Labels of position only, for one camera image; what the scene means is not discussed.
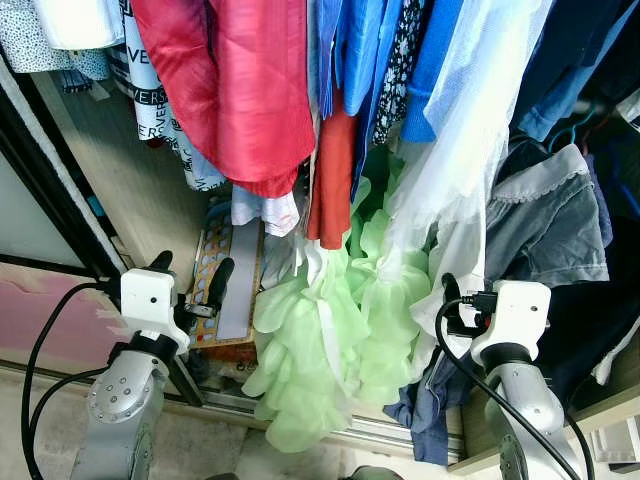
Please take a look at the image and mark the black garment pile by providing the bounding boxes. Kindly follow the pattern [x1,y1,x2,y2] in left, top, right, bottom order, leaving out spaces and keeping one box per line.
[538,130,640,403]

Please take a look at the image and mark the white dotted garment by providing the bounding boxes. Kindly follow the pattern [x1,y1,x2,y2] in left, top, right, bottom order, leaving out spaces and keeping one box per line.
[0,0,113,83]

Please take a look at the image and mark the bright blue shirt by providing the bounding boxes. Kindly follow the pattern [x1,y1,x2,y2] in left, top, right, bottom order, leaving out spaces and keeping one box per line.
[308,0,466,144]

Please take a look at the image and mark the orange-red garment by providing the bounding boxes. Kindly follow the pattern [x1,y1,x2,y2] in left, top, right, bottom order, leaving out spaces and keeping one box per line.
[304,95,360,252]

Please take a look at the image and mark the red hanging garment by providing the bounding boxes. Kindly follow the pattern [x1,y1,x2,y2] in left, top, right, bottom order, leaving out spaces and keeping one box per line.
[130,0,318,200]

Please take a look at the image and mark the light green ruffled dress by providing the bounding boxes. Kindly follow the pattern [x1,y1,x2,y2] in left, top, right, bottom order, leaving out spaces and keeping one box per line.
[241,150,438,455]

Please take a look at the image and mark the white pink-trimmed garment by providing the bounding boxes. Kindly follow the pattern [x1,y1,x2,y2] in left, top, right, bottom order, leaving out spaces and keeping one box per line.
[229,184,302,239]

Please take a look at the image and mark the white sheer garment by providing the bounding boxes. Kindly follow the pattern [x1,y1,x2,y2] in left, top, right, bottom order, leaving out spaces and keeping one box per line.
[383,0,557,296]

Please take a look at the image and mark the black white floral garment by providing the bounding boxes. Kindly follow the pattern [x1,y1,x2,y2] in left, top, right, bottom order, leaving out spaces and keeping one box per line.
[371,0,428,147]

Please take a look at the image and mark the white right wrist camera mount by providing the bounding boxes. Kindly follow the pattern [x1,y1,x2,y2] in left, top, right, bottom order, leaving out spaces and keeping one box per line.
[469,280,553,367]

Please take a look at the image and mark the blue denim garment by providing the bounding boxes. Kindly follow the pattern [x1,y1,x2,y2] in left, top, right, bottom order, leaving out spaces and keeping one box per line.
[384,350,473,468]

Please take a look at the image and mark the grey robot right leg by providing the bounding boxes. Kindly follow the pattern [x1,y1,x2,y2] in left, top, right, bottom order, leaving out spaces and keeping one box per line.
[347,464,404,480]

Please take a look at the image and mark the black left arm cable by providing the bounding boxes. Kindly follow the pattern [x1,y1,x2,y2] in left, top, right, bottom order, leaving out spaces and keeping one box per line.
[19,281,127,480]

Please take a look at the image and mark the grey shorts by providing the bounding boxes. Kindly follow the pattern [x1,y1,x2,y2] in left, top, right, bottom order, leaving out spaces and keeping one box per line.
[484,144,612,293]

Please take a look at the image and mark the white black lettered garment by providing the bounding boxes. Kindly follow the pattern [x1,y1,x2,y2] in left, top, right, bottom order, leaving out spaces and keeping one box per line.
[104,0,233,193]

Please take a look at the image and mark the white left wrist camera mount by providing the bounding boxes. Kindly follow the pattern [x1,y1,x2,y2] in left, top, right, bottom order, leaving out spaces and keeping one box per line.
[119,267,192,353]

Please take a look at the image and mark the black framed sliding door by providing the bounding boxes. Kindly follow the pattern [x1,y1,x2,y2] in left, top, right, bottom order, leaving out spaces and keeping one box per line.
[0,55,129,281]

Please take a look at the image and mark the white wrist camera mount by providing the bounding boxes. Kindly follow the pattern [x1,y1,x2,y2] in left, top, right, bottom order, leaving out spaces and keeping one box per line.
[119,267,192,353]
[469,280,553,367]

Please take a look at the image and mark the navy hanging garment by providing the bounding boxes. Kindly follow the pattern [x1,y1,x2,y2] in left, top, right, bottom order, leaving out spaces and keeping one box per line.
[513,0,640,143]

